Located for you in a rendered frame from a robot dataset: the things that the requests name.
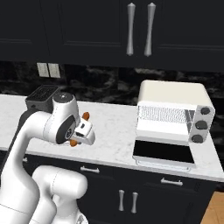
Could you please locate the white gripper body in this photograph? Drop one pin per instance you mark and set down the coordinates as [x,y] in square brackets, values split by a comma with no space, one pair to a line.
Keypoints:
[87,137]

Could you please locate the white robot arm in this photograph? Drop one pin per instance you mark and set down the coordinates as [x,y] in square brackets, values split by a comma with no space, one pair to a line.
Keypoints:
[20,163]

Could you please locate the orange-brown baguette bread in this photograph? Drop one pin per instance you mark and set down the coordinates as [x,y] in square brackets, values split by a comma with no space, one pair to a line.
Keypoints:
[85,116]

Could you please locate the black toaster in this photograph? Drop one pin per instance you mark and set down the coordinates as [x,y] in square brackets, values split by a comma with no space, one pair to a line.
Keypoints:
[40,96]

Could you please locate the black base cupboard door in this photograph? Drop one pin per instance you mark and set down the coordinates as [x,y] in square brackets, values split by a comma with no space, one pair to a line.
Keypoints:
[166,207]
[102,201]

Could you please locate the toaster oven glass door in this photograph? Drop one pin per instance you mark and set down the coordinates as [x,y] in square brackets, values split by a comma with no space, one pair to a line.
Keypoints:
[163,151]

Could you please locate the white toaster oven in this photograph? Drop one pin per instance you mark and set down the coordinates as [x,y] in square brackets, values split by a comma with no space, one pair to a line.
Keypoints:
[172,99]

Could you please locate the dark toaster oven knob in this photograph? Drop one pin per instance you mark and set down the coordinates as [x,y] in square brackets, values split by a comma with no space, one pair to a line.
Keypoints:
[205,110]
[201,125]
[197,138]

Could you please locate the black drawer front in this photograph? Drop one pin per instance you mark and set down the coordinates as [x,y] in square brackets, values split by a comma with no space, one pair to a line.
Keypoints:
[105,172]
[140,178]

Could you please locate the white wall outlet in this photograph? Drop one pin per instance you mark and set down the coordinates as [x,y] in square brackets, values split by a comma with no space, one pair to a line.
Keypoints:
[43,70]
[54,71]

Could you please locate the black wall cupboard door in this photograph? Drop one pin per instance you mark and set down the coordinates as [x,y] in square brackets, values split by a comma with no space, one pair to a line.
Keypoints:
[87,29]
[17,29]
[189,32]

